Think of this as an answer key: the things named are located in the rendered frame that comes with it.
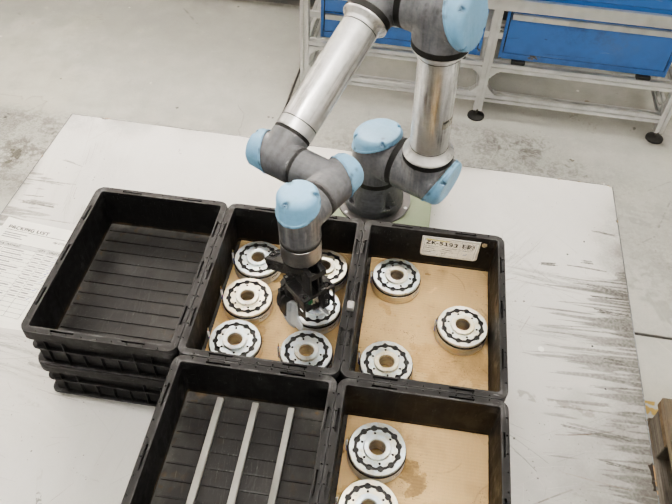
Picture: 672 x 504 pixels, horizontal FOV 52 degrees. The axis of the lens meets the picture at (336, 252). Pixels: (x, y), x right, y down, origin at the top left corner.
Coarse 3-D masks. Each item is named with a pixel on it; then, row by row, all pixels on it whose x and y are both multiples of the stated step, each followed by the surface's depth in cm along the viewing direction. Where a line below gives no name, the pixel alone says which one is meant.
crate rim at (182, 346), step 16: (240, 208) 150; (256, 208) 150; (272, 208) 150; (224, 224) 147; (352, 256) 142; (208, 272) 139; (352, 272) 139; (352, 288) 136; (192, 320) 131; (192, 352) 125; (208, 352) 125; (336, 352) 126; (288, 368) 123; (304, 368) 123; (320, 368) 123; (336, 368) 123
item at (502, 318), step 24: (360, 264) 140; (504, 264) 141; (360, 288) 136; (504, 288) 137; (504, 312) 133; (504, 336) 129; (504, 360) 126; (408, 384) 122; (432, 384) 122; (504, 384) 122
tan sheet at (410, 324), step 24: (432, 288) 149; (456, 288) 150; (480, 288) 150; (384, 312) 145; (408, 312) 145; (432, 312) 145; (480, 312) 145; (360, 336) 140; (384, 336) 141; (408, 336) 141; (432, 336) 141; (432, 360) 137; (456, 360) 137; (480, 360) 137; (456, 384) 133; (480, 384) 134
